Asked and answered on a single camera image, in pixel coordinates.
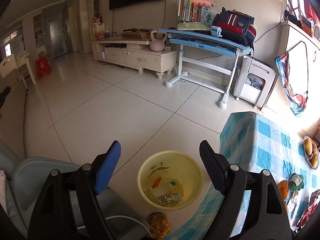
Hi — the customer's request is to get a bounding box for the small blue milk carton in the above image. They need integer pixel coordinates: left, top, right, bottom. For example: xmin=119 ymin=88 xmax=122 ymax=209
xmin=156 ymin=193 xmax=182 ymax=206

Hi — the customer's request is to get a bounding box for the blue checkered tablecloth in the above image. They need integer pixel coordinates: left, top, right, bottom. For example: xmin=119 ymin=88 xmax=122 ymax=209
xmin=163 ymin=112 xmax=319 ymax=239

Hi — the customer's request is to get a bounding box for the yellow plastic basin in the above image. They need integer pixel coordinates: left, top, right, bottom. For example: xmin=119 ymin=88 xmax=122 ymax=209
xmin=137 ymin=151 xmax=203 ymax=211

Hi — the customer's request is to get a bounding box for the orange peel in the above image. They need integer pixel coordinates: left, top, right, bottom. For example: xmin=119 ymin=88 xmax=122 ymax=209
xmin=278 ymin=180 xmax=289 ymax=203

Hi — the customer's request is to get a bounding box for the light blue armchair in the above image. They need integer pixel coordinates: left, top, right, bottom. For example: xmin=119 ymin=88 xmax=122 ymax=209
xmin=1 ymin=158 xmax=152 ymax=239

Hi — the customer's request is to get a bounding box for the yellow knitted slipper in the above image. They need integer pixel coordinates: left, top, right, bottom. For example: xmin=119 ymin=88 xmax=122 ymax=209
xmin=146 ymin=212 xmax=170 ymax=240

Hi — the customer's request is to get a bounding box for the woven fruit plate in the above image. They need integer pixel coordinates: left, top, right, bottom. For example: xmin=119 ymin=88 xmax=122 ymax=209
xmin=303 ymin=136 xmax=319 ymax=170

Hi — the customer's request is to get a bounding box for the yellow mango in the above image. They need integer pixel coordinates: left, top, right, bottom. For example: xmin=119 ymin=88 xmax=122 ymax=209
xmin=304 ymin=138 xmax=313 ymax=156

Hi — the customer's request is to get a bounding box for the white air purifier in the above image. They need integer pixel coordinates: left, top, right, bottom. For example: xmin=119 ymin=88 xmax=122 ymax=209
xmin=233 ymin=55 xmax=276 ymax=108

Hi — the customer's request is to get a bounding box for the colourful hanging bag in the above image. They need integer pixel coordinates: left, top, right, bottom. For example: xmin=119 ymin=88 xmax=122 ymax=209
xmin=274 ymin=41 xmax=309 ymax=116

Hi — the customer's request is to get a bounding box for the white tv cabinet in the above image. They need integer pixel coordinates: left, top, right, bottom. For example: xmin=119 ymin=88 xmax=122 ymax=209
xmin=91 ymin=37 xmax=177 ymax=79

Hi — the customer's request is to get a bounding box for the red plastic stool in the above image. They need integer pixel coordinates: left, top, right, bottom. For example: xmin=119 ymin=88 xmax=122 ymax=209
xmin=35 ymin=56 xmax=51 ymax=79

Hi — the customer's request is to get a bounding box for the blue children study desk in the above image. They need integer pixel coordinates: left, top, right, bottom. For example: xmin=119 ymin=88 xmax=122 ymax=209
xmin=159 ymin=28 xmax=253 ymax=110

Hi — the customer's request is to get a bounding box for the pink kettlebell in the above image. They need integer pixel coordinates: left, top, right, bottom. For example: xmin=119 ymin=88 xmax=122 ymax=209
xmin=150 ymin=30 xmax=168 ymax=52

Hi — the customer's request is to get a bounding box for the navy red school backpack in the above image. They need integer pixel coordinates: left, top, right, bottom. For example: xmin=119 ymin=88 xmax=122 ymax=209
xmin=213 ymin=7 xmax=257 ymax=48

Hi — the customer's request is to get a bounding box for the row of books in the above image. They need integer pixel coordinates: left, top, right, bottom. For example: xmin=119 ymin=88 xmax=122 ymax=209
xmin=176 ymin=0 xmax=213 ymax=22

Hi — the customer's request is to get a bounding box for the pink plush toy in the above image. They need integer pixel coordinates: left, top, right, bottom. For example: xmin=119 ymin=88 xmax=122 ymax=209
xmin=193 ymin=0 xmax=214 ymax=8

